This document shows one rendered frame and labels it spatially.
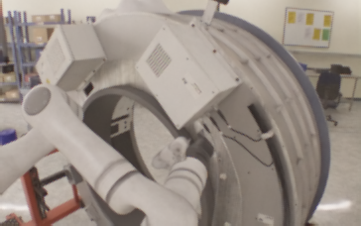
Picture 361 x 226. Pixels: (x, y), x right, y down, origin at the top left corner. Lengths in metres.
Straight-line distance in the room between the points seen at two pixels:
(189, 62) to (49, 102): 0.35
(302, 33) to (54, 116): 6.69
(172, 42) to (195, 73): 0.11
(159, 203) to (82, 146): 0.16
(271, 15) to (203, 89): 6.00
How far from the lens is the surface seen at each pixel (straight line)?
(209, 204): 0.91
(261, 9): 6.50
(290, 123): 0.83
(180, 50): 0.66
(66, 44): 1.06
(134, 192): 0.37
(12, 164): 0.56
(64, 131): 0.44
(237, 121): 0.75
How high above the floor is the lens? 1.81
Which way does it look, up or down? 18 degrees down
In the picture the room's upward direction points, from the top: 1 degrees clockwise
